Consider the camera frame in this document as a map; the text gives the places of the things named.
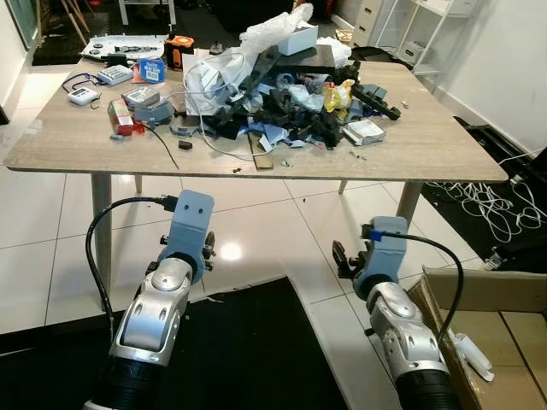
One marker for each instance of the white board with parts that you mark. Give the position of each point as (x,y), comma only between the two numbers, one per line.
(124,45)

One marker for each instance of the dark flat panel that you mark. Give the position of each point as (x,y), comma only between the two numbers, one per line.
(308,64)

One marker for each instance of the white crumpled wrapper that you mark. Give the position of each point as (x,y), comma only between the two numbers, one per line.
(472,354)

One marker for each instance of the orange and black tool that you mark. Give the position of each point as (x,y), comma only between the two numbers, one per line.
(179,53)

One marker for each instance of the green framed board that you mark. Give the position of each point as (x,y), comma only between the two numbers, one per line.
(26,21)

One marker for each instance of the clear bubble wrap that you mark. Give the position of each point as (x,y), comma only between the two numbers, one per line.
(261,30)

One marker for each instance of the brown cardboard scrap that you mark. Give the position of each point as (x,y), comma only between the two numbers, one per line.
(261,152)

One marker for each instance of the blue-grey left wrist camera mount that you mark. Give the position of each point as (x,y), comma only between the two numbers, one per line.
(190,218)

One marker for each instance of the large black floor mat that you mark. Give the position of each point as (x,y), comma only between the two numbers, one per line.
(248,359)

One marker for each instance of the small red box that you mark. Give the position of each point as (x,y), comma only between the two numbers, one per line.
(120,118)

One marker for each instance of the white shelf unit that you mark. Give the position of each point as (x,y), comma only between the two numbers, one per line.
(419,34)

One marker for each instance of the small white meter device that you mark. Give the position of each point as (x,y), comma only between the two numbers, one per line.
(82,96)

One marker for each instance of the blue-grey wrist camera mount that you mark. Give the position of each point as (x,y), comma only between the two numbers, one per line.
(190,218)
(385,252)

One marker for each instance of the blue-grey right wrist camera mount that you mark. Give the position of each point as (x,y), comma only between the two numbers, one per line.
(385,252)

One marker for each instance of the brown cardboard box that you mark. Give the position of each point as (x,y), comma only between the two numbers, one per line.
(504,342)

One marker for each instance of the black foam scrap heap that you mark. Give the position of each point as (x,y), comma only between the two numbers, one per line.
(282,107)

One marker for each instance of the white cardboard box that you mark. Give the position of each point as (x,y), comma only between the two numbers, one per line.
(299,38)

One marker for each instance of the small blue box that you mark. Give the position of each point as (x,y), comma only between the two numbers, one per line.
(149,70)

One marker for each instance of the long black plastic part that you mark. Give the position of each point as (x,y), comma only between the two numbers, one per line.
(376,100)

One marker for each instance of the small black plastic piece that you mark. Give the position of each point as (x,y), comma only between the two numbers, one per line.
(185,143)

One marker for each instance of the yellow snack bag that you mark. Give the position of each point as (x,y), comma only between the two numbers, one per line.
(338,96)

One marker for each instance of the grey-blue plastic block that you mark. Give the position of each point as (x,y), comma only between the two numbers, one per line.
(155,113)

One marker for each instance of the grey display device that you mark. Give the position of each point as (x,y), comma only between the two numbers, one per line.
(141,96)

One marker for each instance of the white flat packet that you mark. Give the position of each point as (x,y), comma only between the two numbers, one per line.
(364,132)

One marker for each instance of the light wooden table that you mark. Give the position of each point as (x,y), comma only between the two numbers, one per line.
(410,149)

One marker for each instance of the clear plastic bag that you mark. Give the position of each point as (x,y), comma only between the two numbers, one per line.
(214,81)

